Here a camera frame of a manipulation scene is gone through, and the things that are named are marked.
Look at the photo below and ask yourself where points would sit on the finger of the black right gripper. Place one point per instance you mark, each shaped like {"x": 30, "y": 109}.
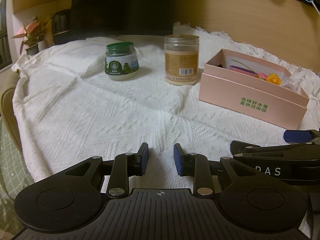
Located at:
{"x": 297, "y": 136}

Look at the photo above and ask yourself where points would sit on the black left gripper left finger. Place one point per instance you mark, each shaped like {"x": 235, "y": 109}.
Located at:
{"x": 123, "y": 167}

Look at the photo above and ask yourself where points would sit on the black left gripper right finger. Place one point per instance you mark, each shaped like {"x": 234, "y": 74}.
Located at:
{"x": 197, "y": 166}

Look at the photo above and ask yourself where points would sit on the orange artificial flower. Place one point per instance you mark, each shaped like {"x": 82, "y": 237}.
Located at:
{"x": 271, "y": 78}

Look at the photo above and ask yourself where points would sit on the purple pink knitted toy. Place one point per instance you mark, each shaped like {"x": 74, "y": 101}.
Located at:
{"x": 243, "y": 71}

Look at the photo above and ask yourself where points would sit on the white textured cloth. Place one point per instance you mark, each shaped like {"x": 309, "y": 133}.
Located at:
{"x": 68, "y": 110}

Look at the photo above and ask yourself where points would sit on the pink cardboard box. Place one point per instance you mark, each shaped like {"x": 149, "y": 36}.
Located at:
{"x": 282, "y": 105}

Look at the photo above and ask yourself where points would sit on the green lid glass jar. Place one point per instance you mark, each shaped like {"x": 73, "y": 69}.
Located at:
{"x": 121, "y": 61}

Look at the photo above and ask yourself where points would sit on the tan lid clear jar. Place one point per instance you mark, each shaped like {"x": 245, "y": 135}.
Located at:
{"x": 181, "y": 59}

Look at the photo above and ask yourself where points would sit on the dark glass container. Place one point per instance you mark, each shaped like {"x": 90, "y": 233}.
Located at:
{"x": 61, "y": 26}

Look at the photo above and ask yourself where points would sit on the black monitor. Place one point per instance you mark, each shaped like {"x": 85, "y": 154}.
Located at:
{"x": 122, "y": 17}

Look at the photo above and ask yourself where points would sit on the pink leaf potted plant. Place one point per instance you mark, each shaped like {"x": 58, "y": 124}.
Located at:
{"x": 32, "y": 33}

